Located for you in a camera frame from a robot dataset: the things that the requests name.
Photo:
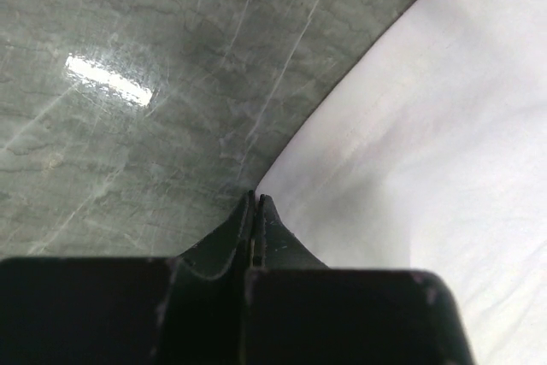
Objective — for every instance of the white t shirt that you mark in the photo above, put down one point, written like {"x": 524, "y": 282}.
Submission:
{"x": 430, "y": 154}

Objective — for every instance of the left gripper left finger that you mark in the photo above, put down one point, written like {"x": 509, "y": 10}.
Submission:
{"x": 182, "y": 309}

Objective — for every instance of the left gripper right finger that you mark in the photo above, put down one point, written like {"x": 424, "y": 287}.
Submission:
{"x": 295, "y": 311}

